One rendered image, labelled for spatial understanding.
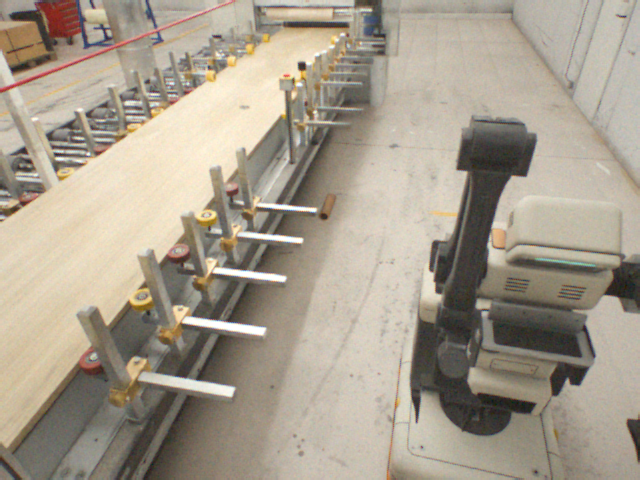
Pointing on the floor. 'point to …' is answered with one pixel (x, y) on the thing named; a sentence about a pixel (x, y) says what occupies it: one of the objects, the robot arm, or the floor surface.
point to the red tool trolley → (61, 18)
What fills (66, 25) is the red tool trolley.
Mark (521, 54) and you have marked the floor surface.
